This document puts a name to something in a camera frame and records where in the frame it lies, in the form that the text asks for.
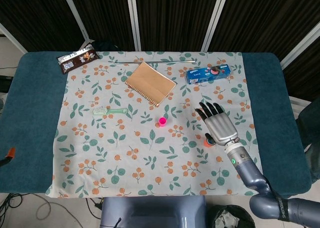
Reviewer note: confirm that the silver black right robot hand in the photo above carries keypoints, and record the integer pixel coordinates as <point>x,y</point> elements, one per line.
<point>222,129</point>

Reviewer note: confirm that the pink plastic cup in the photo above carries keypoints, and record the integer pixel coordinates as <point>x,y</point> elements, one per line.
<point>162,122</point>

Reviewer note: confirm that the orange plastic cup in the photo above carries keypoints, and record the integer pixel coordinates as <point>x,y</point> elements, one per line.
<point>207,144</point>

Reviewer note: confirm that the blue Oreo cookie box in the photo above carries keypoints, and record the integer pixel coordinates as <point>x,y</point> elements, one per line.
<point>207,74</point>

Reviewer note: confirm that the brown spiral notebook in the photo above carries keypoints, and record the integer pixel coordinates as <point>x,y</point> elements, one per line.
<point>150,83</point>

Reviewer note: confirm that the dark chair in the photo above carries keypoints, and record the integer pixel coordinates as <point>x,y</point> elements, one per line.
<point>310,128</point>

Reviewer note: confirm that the black trash bin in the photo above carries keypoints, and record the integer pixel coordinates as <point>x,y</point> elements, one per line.
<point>225,218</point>

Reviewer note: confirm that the floral fruit print tablecloth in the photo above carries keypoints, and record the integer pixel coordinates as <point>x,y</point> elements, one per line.
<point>125,143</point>

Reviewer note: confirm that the dark folding screen panel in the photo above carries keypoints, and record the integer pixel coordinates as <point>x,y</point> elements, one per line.
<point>175,13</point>
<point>105,13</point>
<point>262,18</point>
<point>37,13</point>
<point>305,70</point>

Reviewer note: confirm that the grey blue robot torso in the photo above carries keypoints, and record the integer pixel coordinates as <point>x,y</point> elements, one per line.
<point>150,210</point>

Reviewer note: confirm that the green brush white bristles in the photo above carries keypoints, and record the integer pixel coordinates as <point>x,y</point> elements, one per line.
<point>112,111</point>

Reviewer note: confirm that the thin metal rod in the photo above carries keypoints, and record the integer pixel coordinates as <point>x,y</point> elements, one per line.
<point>130,61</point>

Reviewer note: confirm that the brown snack packet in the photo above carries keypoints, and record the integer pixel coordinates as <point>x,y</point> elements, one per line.
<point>77,59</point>

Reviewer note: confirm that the teal table cover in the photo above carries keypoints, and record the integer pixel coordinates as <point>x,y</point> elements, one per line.
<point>30,113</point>

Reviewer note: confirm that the orange tipped black tool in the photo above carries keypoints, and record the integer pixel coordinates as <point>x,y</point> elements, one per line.
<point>12,154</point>

